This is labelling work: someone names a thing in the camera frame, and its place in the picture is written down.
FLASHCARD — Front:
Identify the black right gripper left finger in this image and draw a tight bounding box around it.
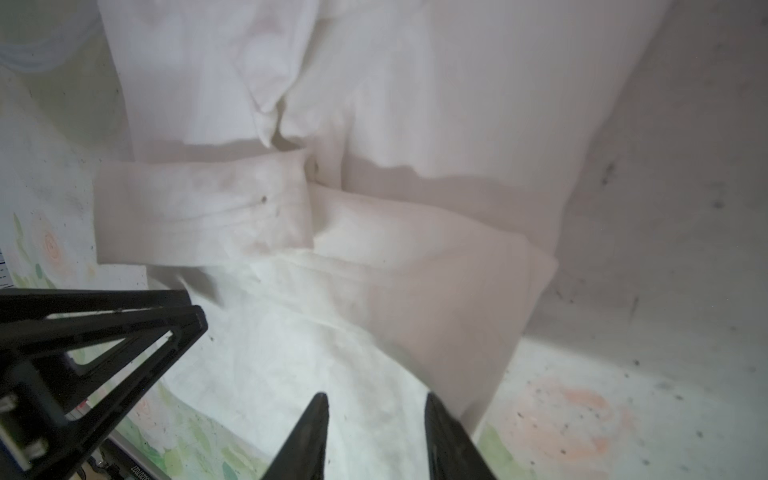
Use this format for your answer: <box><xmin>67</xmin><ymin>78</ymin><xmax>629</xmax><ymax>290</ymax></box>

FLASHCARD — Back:
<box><xmin>262</xmin><ymin>392</ymin><xmax>329</xmax><ymax>480</ymax></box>

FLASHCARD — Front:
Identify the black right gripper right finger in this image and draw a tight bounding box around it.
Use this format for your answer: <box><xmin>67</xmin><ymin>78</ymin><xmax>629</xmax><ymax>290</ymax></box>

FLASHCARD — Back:
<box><xmin>424</xmin><ymin>392</ymin><xmax>496</xmax><ymax>480</ymax></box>

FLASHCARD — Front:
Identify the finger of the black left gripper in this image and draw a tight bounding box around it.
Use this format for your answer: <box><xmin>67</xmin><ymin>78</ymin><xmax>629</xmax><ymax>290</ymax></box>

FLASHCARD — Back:
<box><xmin>1</xmin><ymin>289</ymin><xmax>208</xmax><ymax>479</ymax></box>

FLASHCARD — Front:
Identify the white t-shirt with robot print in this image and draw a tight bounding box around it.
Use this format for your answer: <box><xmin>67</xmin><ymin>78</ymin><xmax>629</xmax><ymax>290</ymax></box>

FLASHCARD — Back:
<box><xmin>94</xmin><ymin>1</ymin><xmax>668</xmax><ymax>479</ymax></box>

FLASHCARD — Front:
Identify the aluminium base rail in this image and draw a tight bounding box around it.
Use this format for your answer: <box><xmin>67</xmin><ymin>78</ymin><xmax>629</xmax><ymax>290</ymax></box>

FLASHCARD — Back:
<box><xmin>88</xmin><ymin>431</ymin><xmax>170</xmax><ymax>480</ymax></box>

